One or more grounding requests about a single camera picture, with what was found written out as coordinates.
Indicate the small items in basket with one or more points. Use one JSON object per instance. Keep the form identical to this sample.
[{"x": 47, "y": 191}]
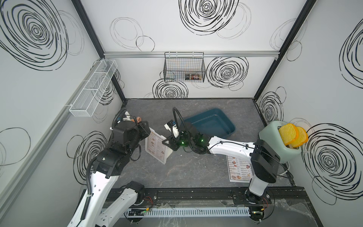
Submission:
[{"x": 193, "y": 77}]

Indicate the black wire basket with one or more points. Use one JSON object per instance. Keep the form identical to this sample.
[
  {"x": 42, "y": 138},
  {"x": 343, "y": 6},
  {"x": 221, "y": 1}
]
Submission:
[{"x": 176, "y": 68}]

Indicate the aluminium wall rail left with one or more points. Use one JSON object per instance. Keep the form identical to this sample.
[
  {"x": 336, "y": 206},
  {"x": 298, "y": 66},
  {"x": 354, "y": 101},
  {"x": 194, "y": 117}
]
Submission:
[{"x": 42, "y": 117}]

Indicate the black corner frame post right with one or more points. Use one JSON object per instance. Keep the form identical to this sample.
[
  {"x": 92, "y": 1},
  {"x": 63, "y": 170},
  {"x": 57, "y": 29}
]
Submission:
[{"x": 308, "y": 6}]

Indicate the white slotted cable duct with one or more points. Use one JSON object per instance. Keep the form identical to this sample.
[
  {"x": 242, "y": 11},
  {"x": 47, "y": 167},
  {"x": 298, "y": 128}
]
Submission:
[{"x": 188, "y": 212}]

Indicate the aluminium wall rail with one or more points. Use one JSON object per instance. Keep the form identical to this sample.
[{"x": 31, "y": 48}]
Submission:
[
  {"x": 42, "y": 117},
  {"x": 191, "y": 54}
]

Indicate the white mesh wall shelf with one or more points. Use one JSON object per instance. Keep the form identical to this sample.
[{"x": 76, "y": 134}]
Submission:
[{"x": 97, "y": 82}]

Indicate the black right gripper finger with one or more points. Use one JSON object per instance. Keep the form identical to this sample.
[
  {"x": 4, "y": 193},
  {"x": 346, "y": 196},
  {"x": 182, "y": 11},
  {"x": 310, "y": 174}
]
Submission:
[
  {"x": 170, "y": 138},
  {"x": 170, "y": 145}
]

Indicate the white menu holder stand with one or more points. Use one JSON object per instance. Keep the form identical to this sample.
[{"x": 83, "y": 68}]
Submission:
[{"x": 164, "y": 149}]

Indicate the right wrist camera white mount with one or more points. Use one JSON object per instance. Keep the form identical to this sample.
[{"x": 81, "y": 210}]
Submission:
[{"x": 171, "y": 126}]

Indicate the yellow toast slice front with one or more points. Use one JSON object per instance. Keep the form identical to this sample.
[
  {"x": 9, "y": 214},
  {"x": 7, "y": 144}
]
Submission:
[{"x": 288, "y": 133}]

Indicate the yellow toast slice back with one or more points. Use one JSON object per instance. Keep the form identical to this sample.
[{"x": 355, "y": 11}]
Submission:
[{"x": 302, "y": 138}]

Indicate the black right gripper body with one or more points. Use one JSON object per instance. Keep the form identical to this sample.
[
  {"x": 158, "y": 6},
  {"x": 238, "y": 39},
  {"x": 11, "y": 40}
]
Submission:
[{"x": 182, "y": 142}]

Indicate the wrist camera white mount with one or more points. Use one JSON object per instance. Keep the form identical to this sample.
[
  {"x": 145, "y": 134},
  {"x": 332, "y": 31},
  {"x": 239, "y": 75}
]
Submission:
[
  {"x": 126, "y": 116},
  {"x": 171, "y": 126}
]

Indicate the teal plastic tray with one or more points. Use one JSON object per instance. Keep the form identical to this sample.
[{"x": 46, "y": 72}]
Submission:
[{"x": 213, "y": 122}]

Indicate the mint green toaster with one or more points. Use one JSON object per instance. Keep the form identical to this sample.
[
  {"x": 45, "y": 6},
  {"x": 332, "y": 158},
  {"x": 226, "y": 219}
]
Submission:
[{"x": 272, "y": 137}]

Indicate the black corner frame post left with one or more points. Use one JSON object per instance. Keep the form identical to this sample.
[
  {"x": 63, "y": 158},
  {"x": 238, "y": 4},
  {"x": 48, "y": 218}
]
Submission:
[{"x": 96, "y": 43}]

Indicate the yellow toast slice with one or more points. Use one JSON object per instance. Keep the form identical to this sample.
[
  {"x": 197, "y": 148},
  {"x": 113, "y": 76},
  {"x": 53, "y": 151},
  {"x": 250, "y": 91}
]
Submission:
[
  {"x": 288, "y": 133},
  {"x": 302, "y": 138}
]

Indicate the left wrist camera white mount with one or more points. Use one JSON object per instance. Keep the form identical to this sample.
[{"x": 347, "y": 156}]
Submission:
[{"x": 126, "y": 116}]

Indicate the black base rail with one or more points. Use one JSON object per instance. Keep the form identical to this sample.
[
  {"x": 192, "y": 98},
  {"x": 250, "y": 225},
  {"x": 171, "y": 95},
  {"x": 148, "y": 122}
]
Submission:
[{"x": 237, "y": 195}]

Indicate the aluminium wall rail back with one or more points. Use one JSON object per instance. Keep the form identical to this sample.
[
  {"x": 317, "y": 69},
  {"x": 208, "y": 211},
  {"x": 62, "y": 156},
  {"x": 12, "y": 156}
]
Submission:
[{"x": 191, "y": 54}]

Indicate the black corner frame post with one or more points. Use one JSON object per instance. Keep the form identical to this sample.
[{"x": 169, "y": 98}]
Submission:
[
  {"x": 308, "y": 6},
  {"x": 96, "y": 43}
]

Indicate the orange ceramic mug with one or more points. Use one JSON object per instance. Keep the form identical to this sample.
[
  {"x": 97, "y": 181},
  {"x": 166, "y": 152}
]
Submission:
[{"x": 137, "y": 119}]

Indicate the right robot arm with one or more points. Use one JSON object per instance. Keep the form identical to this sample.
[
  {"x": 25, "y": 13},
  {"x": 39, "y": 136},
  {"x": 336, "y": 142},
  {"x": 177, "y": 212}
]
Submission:
[{"x": 264, "y": 160}]

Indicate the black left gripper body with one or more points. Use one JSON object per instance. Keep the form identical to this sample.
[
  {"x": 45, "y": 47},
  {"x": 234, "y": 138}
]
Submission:
[{"x": 143, "y": 132}]

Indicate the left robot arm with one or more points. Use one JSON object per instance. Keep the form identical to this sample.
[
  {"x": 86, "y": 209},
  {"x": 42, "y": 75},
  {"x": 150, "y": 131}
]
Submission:
[{"x": 103, "y": 172}]

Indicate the old dim sum menu sheet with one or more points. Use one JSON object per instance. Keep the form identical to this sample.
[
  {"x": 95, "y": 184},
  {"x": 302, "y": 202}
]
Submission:
[{"x": 240, "y": 171}]

